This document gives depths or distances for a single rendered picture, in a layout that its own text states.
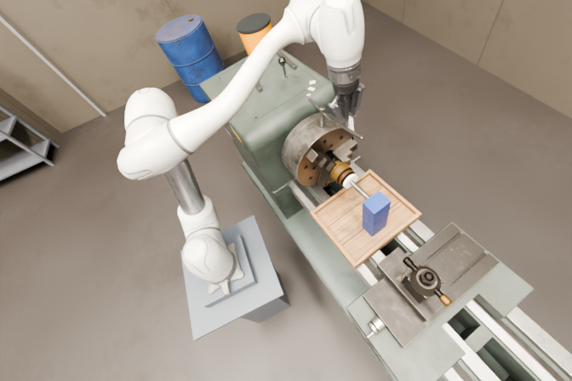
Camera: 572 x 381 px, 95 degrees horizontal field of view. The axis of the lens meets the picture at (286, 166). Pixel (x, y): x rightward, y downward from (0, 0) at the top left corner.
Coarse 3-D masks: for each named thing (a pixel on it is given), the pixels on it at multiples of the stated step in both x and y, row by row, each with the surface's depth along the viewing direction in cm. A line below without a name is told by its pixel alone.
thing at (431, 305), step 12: (396, 252) 91; (384, 264) 90; (396, 264) 89; (384, 276) 92; (396, 276) 87; (396, 288) 88; (408, 300) 84; (432, 300) 81; (420, 312) 80; (432, 312) 79
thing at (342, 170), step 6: (336, 162) 108; (342, 162) 105; (336, 168) 105; (342, 168) 104; (348, 168) 105; (330, 174) 107; (336, 174) 105; (342, 174) 103; (348, 174) 102; (336, 180) 106; (342, 180) 103
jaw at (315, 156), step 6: (306, 144) 103; (300, 150) 104; (306, 150) 102; (312, 150) 102; (306, 156) 104; (312, 156) 102; (318, 156) 102; (324, 156) 104; (318, 162) 104; (324, 162) 103; (330, 162) 105; (330, 168) 104
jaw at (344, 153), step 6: (348, 144) 112; (354, 144) 111; (330, 150) 113; (336, 150) 112; (342, 150) 111; (348, 150) 110; (354, 150) 113; (336, 156) 111; (342, 156) 110; (348, 156) 110; (348, 162) 109
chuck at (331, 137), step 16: (304, 128) 106; (320, 128) 103; (336, 128) 104; (304, 144) 104; (320, 144) 104; (336, 144) 110; (288, 160) 111; (304, 160) 105; (336, 160) 119; (304, 176) 112
